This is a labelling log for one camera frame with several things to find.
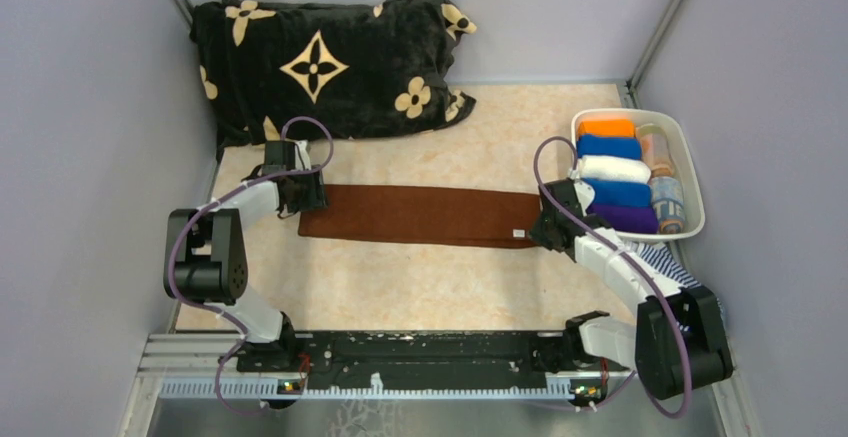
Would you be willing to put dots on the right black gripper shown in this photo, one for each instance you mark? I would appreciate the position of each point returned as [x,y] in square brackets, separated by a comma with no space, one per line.
[538,234]

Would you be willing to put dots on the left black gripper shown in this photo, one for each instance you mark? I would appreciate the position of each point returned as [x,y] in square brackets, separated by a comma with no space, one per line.
[315,198]

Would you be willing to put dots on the brown towel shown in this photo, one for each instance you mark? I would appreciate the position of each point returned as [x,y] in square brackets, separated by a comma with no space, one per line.
[424,215]

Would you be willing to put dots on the orange blue patterned towel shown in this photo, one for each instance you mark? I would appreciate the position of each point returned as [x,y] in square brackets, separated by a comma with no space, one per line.
[667,200]

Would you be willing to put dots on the orange polka dot towel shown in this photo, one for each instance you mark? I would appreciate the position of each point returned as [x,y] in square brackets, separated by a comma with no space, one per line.
[655,150]

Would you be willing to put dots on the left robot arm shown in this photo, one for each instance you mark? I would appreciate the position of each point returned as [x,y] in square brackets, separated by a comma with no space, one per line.
[206,264]

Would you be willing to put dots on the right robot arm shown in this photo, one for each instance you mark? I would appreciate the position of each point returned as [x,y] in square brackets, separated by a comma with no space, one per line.
[678,341]

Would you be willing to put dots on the blue rolled towel lower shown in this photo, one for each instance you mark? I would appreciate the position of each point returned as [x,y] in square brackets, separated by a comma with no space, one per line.
[621,194]

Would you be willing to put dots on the blue rolled towel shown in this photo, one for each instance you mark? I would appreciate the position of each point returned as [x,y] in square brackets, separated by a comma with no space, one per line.
[620,147]
[621,194]

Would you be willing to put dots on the white rolled towel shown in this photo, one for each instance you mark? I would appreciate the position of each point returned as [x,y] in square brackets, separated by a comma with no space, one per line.
[610,168]

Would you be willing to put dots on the purple rolled towel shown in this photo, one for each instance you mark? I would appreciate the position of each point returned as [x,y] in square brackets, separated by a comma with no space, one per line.
[640,220]

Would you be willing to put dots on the blue rolled towel upper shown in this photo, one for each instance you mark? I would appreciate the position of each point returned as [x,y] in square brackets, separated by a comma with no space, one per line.
[620,147]

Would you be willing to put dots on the blue white striped towel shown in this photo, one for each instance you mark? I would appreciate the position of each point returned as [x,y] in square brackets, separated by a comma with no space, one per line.
[660,258]

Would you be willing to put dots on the orange rolled towel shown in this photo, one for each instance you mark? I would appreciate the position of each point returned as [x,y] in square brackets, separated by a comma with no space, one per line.
[610,128]

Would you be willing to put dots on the white plastic bin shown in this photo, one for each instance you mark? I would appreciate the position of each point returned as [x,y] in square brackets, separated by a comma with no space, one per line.
[685,172]

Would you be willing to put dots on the black pillow with beige flowers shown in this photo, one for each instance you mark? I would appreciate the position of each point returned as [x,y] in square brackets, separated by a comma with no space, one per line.
[349,71]

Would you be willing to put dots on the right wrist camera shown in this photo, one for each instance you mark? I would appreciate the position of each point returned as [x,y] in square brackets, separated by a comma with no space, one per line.
[584,191]

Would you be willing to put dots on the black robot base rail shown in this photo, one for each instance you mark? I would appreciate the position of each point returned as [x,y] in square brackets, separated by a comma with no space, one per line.
[432,365]

